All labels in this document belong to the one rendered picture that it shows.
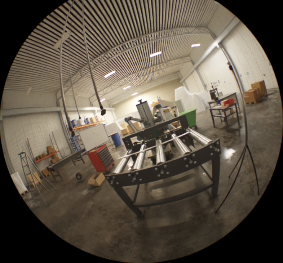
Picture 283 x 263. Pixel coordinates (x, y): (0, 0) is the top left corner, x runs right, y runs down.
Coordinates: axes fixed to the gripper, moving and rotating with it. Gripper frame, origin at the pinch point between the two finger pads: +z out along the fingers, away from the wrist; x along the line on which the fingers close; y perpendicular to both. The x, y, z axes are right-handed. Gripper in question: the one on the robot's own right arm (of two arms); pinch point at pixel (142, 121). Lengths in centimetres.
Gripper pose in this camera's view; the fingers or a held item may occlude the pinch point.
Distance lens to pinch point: 195.8
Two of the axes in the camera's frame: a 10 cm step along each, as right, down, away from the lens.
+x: 3.7, 9.3, 0.6
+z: -1.4, 1.2, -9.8
